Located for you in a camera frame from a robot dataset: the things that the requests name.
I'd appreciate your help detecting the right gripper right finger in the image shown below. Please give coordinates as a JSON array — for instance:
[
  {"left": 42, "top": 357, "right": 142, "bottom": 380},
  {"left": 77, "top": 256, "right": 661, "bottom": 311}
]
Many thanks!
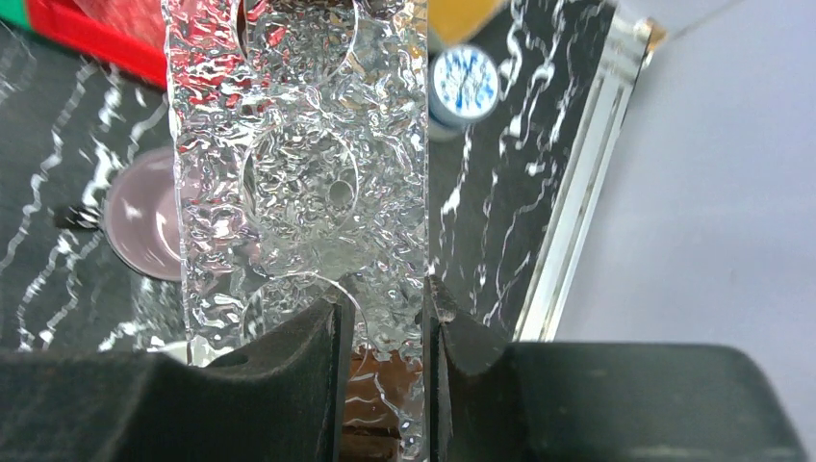
[{"left": 423, "top": 275, "right": 808, "bottom": 461}]

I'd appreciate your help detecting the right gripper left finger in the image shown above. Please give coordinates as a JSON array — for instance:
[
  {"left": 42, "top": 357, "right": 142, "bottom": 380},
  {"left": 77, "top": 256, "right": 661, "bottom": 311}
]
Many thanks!
[{"left": 1, "top": 273, "right": 356, "bottom": 461}]

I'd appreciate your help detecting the clear wooden-ended toothbrush holder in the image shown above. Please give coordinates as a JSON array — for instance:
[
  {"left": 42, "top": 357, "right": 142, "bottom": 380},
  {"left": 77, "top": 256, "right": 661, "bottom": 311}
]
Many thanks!
[{"left": 162, "top": 1, "right": 427, "bottom": 461}]

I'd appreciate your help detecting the purple ceramic mug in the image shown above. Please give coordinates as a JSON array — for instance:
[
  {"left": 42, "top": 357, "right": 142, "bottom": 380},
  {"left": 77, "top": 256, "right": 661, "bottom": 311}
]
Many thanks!
[{"left": 53, "top": 146, "right": 182, "bottom": 282}]

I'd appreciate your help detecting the blue white small jar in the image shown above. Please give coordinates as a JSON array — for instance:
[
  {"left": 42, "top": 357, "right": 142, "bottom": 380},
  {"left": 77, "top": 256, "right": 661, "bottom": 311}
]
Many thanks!
[{"left": 427, "top": 43, "right": 499, "bottom": 141}]

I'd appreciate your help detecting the round drawer cabinet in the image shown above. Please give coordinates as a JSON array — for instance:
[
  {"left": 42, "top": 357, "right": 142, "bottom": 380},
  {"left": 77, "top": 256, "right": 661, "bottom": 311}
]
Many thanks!
[{"left": 427, "top": 0, "right": 507, "bottom": 50}]

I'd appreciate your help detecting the red holder bin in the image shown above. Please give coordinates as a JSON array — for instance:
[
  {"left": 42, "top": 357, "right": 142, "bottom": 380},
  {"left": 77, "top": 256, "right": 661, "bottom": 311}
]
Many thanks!
[{"left": 25, "top": 0, "right": 166, "bottom": 90}]

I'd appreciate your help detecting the aluminium side rail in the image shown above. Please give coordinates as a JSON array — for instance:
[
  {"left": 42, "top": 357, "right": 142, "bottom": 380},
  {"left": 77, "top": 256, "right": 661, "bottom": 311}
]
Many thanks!
[{"left": 513, "top": 13, "right": 665, "bottom": 342}]

